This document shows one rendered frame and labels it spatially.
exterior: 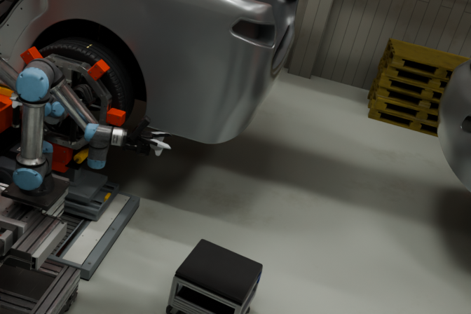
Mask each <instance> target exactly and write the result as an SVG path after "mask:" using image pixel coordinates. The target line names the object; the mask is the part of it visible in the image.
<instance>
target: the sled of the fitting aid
mask: <svg viewBox="0 0 471 314"><path fill-rule="evenodd" d="M118 189H119V184H117V183H114V182H110V181H107V182H106V183H105V184H104V186H103V187H102V188H101V189H100V190H99V191H98V192H97V194H96V195H95V196H94V197H93V199H92V200H91V201H90V202H89V203H88V204H87V203H83V202H81V201H78V200H74V199H71V198H67V197H65V200H64V211H65V212H69V213H72V214H75V215H78V216H81V217H85V218H88V219H92V220H94V221H97V220H98V219H99V218H100V216H101V215H102V213H103V212H104V211H105V210H106V208H107V207H108V206H109V204H110V203H111V202H112V200H113V199H114V198H115V197H116V195H117V194H118Z"/></svg>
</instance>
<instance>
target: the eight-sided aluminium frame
mask: <svg viewBox="0 0 471 314"><path fill-rule="evenodd" d="M44 59H47V60H50V61H51V62H52V63H53V64H54V65H56V66H61V67H64V68H66V69H72V70H74V71H78V72H81V73H82V74H83V76H84V77H85V78H86V80H87V82H89V84H90V86H91V87H92V88H93V90H94V91H95V92H96V94H97V95H98V97H99V98H100V99H101V108H100V120H99V123H100V125H107V126H109V124H108V123H106V119H107V112H108V111H109V110H110V109H111V101H112V96H111V94H110V92H109V91H108V90H107V88H106V87H105V86H104V84H103V82H102V81H101V80H100V79H98V80H96V81H95V80H94V79H93V78H92V77H91V76H90V74H89V73H88V70H89V69H90V68H91V66H90V64H88V63H85V62H81V61H78V60H73V59H70V58H68V57H63V56H60V55H56V54H51V55H49V56H47V57H45V58H44ZM43 140H45V141H49V142H52V143H55V144H59V145H62V146H66V147H69V148H71V149H75V150H77V149H80V148H81V147H82V146H85V145H86V144H88V143H89V142H88V141H85V140H84V137H82V138H80V139H76V144H69V143H68V140H69V136H66V135H62V134H59V133H56V132H52V131H50V130H49V129H48V128H47V126H46V125H45V124H44V129H43Z"/></svg>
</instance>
